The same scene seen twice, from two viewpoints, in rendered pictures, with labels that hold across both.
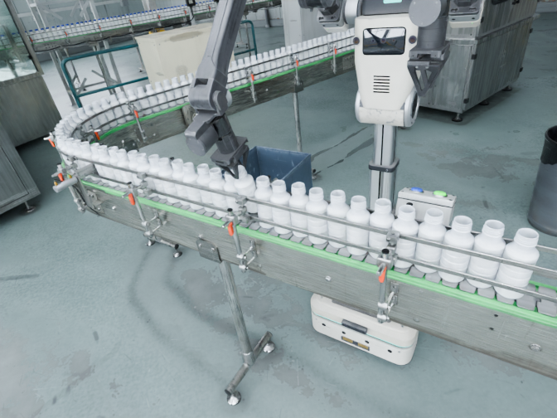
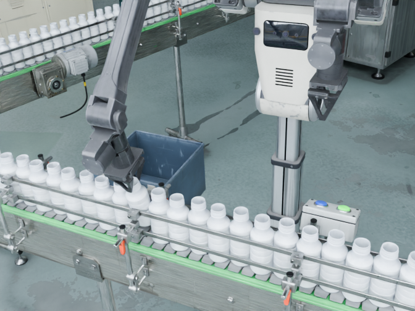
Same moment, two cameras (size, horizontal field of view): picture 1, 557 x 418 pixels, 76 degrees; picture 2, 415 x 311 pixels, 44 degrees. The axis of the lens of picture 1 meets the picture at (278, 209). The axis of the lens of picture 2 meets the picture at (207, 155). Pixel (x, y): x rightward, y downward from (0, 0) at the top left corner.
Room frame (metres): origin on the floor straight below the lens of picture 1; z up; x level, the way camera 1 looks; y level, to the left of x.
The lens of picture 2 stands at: (-0.20, 0.07, 1.95)
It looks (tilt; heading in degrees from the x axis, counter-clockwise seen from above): 32 degrees down; 351
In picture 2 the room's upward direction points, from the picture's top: 3 degrees counter-clockwise
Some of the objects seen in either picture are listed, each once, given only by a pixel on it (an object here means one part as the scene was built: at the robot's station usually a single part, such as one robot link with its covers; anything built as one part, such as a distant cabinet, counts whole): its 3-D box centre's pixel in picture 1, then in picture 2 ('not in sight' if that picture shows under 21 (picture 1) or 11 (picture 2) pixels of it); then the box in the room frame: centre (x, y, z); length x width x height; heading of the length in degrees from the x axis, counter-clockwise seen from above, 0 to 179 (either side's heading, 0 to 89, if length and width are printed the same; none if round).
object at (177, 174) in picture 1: (182, 182); (58, 187); (1.12, 0.32, 1.08); 0.06 x 0.06 x 0.17
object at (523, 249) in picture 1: (517, 264); (412, 283); (0.53, -0.49, 1.08); 0.06 x 0.06 x 0.17
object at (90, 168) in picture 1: (87, 196); not in sight; (1.36, 0.80, 0.96); 0.23 x 0.10 x 0.27; 144
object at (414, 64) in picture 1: (425, 73); (325, 99); (0.79, -0.36, 1.43); 0.07 x 0.07 x 0.09; 54
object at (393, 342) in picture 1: (376, 279); not in sight; (1.34, -0.47, 0.24); 0.68 x 0.53 x 0.41; 145
